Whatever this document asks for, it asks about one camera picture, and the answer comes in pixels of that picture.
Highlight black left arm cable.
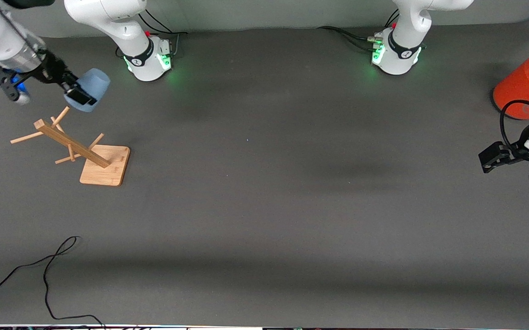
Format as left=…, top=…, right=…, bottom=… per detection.
left=500, top=99, right=529, bottom=149

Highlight black left base cables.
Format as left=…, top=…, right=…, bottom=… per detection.
left=316, top=8, right=400, bottom=52

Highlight black base cables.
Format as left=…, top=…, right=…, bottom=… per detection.
left=316, top=8, right=400, bottom=52
left=137, top=8, right=188, bottom=58

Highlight orange cylindrical can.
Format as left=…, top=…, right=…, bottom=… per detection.
left=493, top=48, right=529, bottom=121

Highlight wooden cup rack with pegs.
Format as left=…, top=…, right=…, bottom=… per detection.
left=10, top=106, right=131, bottom=187

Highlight thin black cable on table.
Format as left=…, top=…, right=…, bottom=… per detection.
left=0, top=236, right=105, bottom=329

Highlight black right base cables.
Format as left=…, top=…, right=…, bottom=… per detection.
left=137, top=8, right=188, bottom=58

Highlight light blue plastic cup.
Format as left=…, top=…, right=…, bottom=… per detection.
left=64, top=68, right=111, bottom=113

